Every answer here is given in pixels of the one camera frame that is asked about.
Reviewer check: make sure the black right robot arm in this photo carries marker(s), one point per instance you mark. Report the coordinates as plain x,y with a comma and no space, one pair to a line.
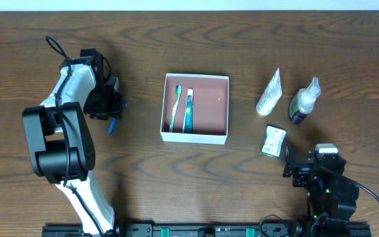
322,177

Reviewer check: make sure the teal toothpaste tube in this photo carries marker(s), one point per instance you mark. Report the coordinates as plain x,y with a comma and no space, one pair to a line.
188,117

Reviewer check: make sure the white cream tube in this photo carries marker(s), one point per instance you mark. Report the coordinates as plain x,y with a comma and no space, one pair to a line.
270,96

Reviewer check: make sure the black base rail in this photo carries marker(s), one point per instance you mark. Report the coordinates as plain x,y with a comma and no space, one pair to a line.
149,230

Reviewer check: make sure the green and white toothbrush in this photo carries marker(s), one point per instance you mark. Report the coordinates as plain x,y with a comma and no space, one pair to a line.
174,109

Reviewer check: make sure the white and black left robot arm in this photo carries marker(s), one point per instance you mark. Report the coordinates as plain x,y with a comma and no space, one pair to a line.
60,145

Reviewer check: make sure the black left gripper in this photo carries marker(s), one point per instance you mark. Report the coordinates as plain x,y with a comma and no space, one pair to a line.
102,110

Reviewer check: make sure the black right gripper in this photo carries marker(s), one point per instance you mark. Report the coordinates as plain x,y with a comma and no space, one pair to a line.
297,169

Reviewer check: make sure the blue disposable razor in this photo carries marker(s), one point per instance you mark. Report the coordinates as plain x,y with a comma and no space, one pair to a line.
113,124

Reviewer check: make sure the clear spray bottle dark liquid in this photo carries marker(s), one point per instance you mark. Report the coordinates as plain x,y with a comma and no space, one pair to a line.
303,102

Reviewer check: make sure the green and white packet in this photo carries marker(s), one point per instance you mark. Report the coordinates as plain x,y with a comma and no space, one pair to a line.
272,144

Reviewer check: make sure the white box with red interior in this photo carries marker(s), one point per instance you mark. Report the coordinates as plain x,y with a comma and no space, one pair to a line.
210,108

